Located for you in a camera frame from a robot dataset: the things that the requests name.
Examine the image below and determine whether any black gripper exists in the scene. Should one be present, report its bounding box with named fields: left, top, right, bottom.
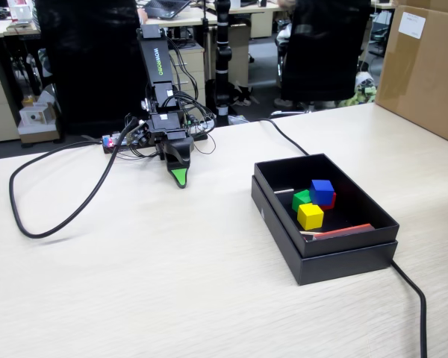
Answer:
left=147, top=113, right=195, bottom=189

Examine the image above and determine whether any green wooden cube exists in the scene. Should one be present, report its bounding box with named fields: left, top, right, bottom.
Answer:
left=291, top=189, right=314, bottom=213

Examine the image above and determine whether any yellow wooden cube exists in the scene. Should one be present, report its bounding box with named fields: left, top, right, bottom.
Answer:
left=296, top=203, right=325, bottom=231

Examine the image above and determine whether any blue wooden cube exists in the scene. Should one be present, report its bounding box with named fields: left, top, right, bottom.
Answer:
left=308, top=179, right=335, bottom=206

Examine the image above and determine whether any red wooden cube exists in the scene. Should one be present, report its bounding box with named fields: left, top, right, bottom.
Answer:
left=318, top=192, right=337, bottom=211

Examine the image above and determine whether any black cardboard box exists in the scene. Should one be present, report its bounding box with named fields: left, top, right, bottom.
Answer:
left=253, top=152, right=401, bottom=258

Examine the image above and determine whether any black open box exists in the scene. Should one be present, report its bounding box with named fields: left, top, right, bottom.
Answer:
left=250, top=175, right=399, bottom=287

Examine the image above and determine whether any controller board on black plate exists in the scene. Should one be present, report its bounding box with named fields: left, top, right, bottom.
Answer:
left=102, top=131, right=210, bottom=156

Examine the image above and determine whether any beige drawer cabinet with lock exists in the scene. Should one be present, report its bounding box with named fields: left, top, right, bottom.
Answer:
left=167, top=40, right=207, bottom=109

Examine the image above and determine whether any black pole with white rings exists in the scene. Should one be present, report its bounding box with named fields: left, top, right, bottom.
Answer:
left=213, top=0, right=234, bottom=128

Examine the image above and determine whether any wide black office chair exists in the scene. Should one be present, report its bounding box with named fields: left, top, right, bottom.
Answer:
left=35, top=0, right=154, bottom=137

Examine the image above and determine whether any white open carton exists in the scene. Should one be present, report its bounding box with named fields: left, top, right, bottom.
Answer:
left=17, top=102, right=60, bottom=145

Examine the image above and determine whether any dark open laptop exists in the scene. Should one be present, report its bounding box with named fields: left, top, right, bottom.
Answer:
left=143, top=0, right=192, bottom=20

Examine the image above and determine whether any beige office desk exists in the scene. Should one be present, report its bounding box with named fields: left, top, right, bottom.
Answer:
left=141, top=1, right=299, bottom=81

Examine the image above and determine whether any seated person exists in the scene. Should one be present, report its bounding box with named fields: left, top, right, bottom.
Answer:
left=274, top=0, right=298, bottom=109

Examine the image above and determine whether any narrow black office chair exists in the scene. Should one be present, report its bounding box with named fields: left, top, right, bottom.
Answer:
left=272, top=0, right=373, bottom=116

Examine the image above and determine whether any green white toy pile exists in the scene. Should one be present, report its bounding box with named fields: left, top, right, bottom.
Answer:
left=339, top=70, right=378, bottom=109

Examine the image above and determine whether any white and red small carton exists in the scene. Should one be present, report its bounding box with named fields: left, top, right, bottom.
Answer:
left=10, top=0, right=35, bottom=24

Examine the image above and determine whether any large brown cardboard carton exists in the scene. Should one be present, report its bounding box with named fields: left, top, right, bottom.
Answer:
left=375, top=0, right=448, bottom=148

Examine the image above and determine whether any white shipping label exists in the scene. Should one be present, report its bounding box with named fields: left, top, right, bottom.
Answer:
left=397, top=11, right=426, bottom=40

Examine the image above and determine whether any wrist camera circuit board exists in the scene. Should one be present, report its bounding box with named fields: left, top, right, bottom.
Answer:
left=128, top=121, right=152, bottom=148

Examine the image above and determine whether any thick sleeved camera cable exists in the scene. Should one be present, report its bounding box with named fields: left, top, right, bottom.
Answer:
left=9, top=121, right=139, bottom=239

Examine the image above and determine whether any thick black power cable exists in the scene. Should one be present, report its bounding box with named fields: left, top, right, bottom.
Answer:
left=257, top=118, right=429, bottom=358

